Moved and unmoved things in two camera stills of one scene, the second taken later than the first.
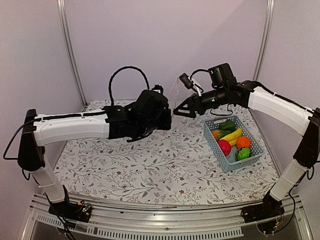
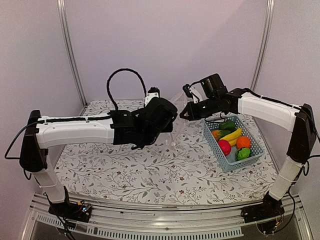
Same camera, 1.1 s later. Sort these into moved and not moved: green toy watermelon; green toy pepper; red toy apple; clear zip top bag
Moved: clear zip top bag
Not moved: red toy apple; green toy pepper; green toy watermelon
